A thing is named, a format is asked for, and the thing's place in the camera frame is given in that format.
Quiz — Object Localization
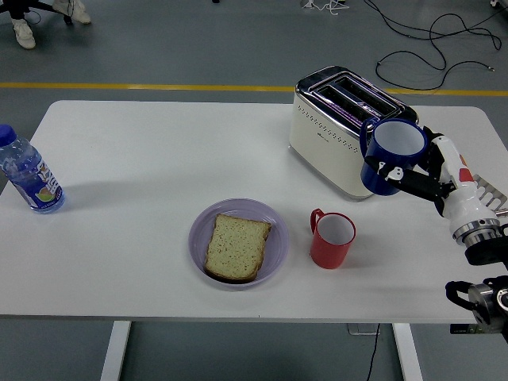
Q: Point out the black floor cable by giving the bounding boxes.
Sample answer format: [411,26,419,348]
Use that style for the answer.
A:
[363,0,508,91]

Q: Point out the person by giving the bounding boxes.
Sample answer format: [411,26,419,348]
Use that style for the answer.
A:
[0,0,92,50]

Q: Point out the white table leg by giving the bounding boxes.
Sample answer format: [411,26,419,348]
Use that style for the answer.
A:
[392,323,424,381]
[99,320,133,381]

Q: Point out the blue cup white inside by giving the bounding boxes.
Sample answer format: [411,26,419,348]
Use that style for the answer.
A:
[358,117,429,196]

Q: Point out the black cable under table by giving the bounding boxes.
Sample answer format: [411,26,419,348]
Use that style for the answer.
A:
[365,323,381,381]

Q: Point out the white floor cables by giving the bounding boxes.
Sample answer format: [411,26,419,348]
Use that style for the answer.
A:
[300,0,350,17]

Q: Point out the purple plate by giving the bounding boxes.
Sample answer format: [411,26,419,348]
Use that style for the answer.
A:
[188,198,291,292]

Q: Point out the slice of bread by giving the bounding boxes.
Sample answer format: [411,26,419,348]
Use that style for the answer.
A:
[203,213,273,284]

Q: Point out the cream and chrome toaster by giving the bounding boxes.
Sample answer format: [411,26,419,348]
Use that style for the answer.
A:
[288,65,420,202]

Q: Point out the red cup white inside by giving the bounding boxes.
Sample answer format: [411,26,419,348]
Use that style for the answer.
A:
[310,208,357,271]

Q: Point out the black office chair base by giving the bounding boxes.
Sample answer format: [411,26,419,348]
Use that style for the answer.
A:
[23,0,75,27]

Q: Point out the water bottle blue cap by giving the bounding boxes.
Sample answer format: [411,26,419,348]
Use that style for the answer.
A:
[0,124,66,215]

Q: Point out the metal toast rack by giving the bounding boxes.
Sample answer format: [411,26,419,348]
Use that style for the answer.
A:
[471,175,508,214]

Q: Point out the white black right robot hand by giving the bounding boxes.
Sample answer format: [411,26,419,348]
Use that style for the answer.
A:
[364,125,499,232]

